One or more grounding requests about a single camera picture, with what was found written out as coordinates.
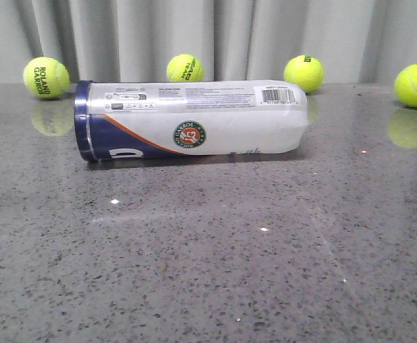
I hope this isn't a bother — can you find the white tennis ball can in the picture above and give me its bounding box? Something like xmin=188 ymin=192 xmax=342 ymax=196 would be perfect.
xmin=74 ymin=80 xmax=308 ymax=161

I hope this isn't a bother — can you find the Head Team tennis ball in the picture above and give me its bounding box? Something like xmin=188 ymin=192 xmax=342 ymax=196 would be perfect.
xmin=166 ymin=54 xmax=204 ymax=82

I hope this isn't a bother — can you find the Roland Garros tennis ball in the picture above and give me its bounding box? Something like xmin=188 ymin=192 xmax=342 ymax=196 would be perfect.
xmin=23 ymin=56 xmax=71 ymax=99

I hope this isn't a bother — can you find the Wilson tennis ball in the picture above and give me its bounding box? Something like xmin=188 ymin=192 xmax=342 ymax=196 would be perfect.
xmin=283 ymin=55 xmax=324 ymax=93

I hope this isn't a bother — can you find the grey pleated curtain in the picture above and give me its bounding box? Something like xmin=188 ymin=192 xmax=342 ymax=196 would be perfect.
xmin=0 ymin=1 xmax=417 ymax=84

